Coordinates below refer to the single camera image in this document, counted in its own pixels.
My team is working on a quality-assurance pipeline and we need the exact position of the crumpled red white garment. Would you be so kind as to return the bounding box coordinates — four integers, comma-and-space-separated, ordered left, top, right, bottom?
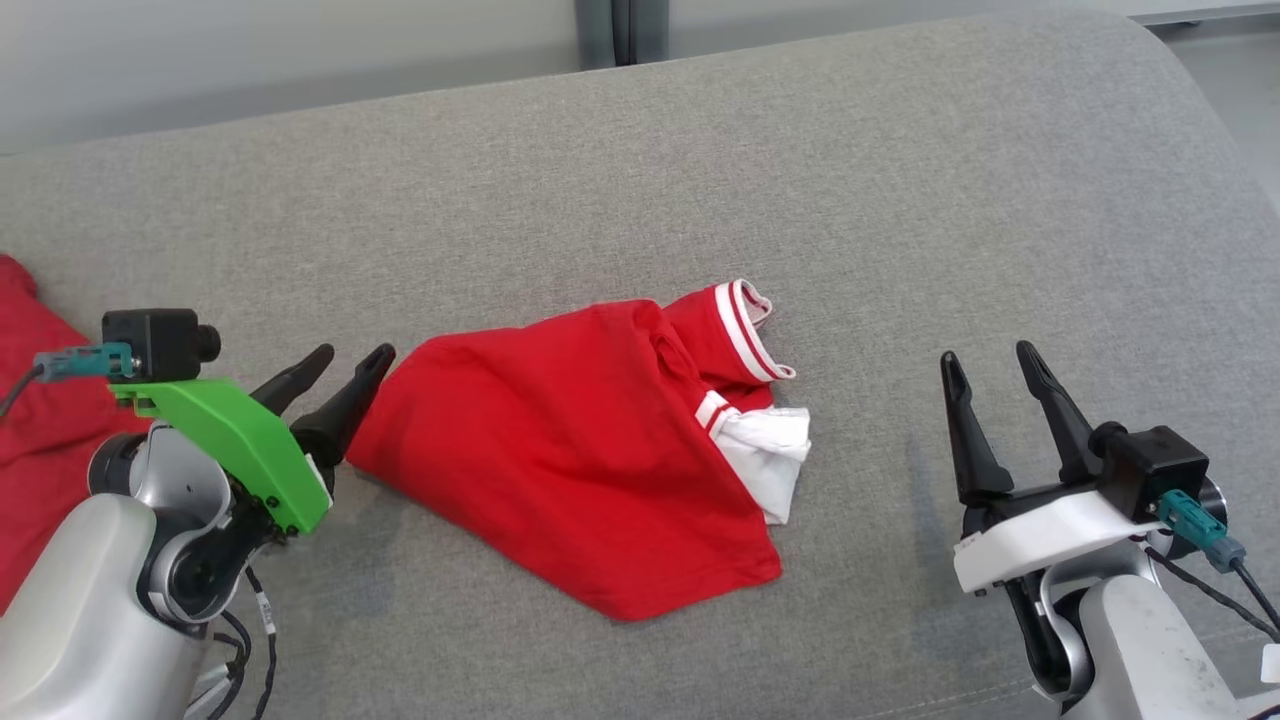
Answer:
0, 253, 153, 613

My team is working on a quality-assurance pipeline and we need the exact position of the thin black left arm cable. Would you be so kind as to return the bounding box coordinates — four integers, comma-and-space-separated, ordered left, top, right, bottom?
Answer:
205, 565, 280, 720

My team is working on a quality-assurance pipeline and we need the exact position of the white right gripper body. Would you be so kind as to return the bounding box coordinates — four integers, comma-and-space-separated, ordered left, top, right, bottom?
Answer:
953, 483, 1166, 597

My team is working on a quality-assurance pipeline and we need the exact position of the red shirt with white sleeves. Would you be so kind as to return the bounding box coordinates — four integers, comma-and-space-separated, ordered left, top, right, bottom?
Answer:
345, 280, 813, 623

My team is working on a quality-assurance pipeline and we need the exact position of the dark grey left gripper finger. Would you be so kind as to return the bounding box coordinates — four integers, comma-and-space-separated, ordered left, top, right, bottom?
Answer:
291, 343, 397, 469
250, 345, 336, 417

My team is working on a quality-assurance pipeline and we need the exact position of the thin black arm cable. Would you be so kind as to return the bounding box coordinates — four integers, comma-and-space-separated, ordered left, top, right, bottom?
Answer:
205, 565, 280, 720
1142, 545, 1280, 643

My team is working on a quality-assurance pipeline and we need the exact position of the teal plug right camera cable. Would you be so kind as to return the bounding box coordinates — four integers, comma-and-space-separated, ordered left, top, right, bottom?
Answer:
1158, 489, 1280, 631

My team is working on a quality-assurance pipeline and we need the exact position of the teal plug camera cable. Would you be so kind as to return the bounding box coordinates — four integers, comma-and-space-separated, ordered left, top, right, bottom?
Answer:
0, 343, 137, 417
1158, 489, 1280, 631

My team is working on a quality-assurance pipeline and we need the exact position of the grey metal frame post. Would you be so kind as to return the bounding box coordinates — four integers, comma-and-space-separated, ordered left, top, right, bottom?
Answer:
575, 0, 670, 70

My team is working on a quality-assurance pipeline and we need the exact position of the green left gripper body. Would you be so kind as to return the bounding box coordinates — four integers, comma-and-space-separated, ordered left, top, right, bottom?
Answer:
110, 378, 334, 537

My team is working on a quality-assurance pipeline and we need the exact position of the teal plug left camera cable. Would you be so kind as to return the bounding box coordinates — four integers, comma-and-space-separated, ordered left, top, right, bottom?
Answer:
0, 343, 137, 417

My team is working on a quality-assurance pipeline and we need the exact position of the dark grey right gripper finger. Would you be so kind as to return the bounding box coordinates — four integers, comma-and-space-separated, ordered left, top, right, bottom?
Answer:
940, 351, 1016, 507
1017, 341, 1102, 488

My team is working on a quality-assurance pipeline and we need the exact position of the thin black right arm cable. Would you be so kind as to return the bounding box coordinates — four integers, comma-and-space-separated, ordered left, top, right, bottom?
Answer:
1142, 545, 1280, 643

